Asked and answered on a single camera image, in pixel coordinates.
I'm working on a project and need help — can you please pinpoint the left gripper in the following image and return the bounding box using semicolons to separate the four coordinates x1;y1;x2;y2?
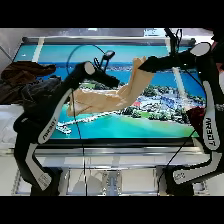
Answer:
95;69;121;89

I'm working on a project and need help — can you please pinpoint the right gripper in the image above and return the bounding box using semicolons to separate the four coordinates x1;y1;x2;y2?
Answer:
137;55;162;73

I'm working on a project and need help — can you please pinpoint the beige shirt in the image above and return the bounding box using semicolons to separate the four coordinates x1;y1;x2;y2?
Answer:
66;56;156;118

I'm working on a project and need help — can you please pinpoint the dark grey garment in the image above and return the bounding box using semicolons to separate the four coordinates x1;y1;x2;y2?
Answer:
0;77;64;116

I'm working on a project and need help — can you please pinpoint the red garment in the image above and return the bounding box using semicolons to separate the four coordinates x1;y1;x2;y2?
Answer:
185;106;207;135

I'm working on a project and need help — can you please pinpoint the brown garment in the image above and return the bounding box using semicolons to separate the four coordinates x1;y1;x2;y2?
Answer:
0;61;57;85

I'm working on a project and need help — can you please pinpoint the white garment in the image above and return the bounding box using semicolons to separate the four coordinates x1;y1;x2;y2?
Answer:
0;103;28;148

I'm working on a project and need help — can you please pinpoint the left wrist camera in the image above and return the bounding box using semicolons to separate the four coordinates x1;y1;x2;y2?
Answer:
93;50;116;72

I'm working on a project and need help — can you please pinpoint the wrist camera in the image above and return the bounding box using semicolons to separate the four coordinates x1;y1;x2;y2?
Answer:
163;28;184;56
93;50;116;72

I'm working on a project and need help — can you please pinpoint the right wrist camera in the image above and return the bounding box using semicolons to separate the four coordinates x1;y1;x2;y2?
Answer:
163;28;184;56

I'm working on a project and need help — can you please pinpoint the black cable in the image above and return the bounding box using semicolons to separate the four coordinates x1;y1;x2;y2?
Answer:
157;129;199;191
70;88;89;197
65;43;108;75

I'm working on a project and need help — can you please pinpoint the silver frame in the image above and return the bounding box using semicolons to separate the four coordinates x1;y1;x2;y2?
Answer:
11;35;216;197

